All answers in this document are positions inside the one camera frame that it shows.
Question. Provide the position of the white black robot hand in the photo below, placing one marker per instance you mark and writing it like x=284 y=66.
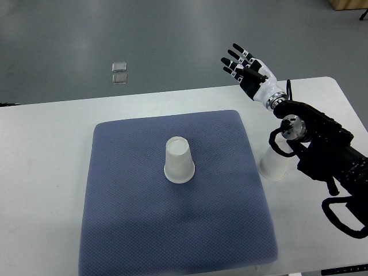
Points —
x=254 y=77

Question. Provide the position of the white paper cup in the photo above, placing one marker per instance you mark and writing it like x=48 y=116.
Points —
x=272 y=165
x=179 y=166

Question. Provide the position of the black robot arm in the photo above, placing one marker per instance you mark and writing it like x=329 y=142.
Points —
x=322 y=145

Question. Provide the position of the wooden box corner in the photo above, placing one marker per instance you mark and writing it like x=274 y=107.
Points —
x=348 y=4

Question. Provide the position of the white paper cup on mat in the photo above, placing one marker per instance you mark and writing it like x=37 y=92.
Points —
x=179 y=166

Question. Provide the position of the black tripod leg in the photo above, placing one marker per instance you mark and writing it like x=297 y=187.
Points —
x=362 y=17

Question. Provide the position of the upper metal floor plate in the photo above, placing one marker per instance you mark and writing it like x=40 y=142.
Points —
x=119 y=67

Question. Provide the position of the blue textured mat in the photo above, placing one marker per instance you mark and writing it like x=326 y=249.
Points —
x=137 y=222

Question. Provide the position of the black label strip bottom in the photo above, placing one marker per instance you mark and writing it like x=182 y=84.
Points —
x=344 y=270

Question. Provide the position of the black object at left edge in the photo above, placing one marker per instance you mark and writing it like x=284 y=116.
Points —
x=7 y=104

